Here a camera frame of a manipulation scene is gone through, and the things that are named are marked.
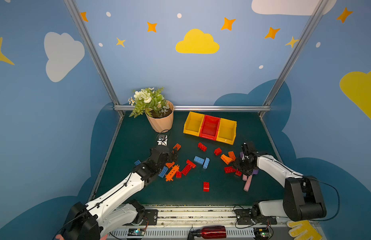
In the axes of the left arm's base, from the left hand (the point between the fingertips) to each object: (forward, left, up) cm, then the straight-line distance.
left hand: (170, 147), depth 81 cm
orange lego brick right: (+4, -39, -15) cm, 42 cm away
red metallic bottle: (-37, -21, -12) cm, 44 cm away
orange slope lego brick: (+2, -34, -15) cm, 38 cm away
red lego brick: (+11, -19, -14) cm, 26 cm away
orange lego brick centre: (-3, +1, -16) cm, 16 cm away
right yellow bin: (+26, -39, -17) cm, 50 cm away
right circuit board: (-37, -46, -18) cm, 61 cm away
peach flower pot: (+27, +10, -4) cm, 29 cm away
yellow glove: (-35, -65, -15) cm, 76 cm away
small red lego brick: (-9, -4, -15) cm, 18 cm away
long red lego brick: (-3, -11, -15) cm, 19 cm away
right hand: (-4, -40, -14) cm, 43 cm away
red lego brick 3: (-8, -40, -14) cm, 43 cm away
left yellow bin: (+32, -14, -16) cm, 38 cm away
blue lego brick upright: (-1, -22, -16) cm, 27 cm away
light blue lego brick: (+1, -17, -15) cm, 23 cm away
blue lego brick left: (-7, +5, -16) cm, 18 cm away
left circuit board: (-37, +15, -17) cm, 43 cm away
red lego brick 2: (+7, -29, -16) cm, 34 cm away
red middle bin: (+28, -27, -15) cm, 41 cm away
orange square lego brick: (+12, -3, -16) cm, 20 cm away
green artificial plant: (+26, +13, +11) cm, 31 cm away
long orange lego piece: (-8, 0, -16) cm, 18 cm away
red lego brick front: (-16, -20, -17) cm, 31 cm away
